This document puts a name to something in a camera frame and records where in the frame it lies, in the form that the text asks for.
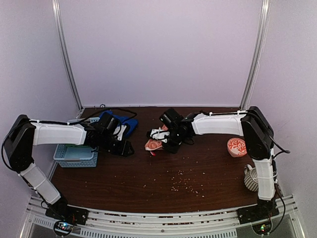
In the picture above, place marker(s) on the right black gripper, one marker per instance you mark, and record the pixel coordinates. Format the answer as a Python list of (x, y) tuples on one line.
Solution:
[(173, 149)]

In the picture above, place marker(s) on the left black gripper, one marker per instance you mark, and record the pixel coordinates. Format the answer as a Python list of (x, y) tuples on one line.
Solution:
[(124, 152)]

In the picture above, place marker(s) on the orange bunny pattern towel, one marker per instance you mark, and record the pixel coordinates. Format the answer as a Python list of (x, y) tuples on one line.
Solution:
[(152, 145)]

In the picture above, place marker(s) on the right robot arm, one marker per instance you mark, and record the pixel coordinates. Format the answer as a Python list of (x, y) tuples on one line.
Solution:
[(250, 124)]

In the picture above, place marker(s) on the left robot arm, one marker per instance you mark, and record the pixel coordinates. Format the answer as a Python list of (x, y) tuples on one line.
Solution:
[(28, 138)]

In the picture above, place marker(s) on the blue towel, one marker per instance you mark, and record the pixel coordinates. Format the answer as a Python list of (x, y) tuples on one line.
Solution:
[(129, 123)]

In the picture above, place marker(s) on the light blue plastic basket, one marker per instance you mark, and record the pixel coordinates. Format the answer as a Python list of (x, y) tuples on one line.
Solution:
[(71, 156)]

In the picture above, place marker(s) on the orange white patterned bowl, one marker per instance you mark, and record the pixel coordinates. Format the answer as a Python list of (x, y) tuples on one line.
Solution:
[(236, 147)]

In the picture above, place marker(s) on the grey striped mug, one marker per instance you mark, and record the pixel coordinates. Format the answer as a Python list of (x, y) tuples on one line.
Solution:
[(251, 178)]

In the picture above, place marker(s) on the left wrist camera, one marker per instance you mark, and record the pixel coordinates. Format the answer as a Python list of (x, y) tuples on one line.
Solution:
[(121, 131)]

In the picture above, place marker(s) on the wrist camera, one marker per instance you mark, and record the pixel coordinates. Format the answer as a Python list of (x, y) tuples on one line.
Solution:
[(158, 135), (121, 131)]

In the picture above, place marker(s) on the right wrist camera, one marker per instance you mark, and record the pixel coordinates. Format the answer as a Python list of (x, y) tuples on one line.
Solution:
[(158, 135)]

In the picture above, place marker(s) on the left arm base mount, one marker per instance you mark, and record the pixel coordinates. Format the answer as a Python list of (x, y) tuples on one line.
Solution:
[(65, 224)]

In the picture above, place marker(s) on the front aluminium rail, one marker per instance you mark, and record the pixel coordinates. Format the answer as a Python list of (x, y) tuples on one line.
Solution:
[(223, 223)]

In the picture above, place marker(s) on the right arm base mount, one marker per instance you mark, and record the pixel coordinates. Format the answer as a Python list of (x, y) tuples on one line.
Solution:
[(259, 218)]

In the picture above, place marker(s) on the left aluminium frame post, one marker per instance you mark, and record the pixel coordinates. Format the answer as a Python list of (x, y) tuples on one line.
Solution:
[(64, 52)]

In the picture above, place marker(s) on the aluminium frame post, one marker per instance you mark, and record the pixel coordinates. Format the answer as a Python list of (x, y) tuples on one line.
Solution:
[(64, 52), (255, 63)]

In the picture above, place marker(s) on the right aluminium frame post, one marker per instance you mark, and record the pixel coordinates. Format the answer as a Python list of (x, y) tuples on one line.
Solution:
[(255, 63)]

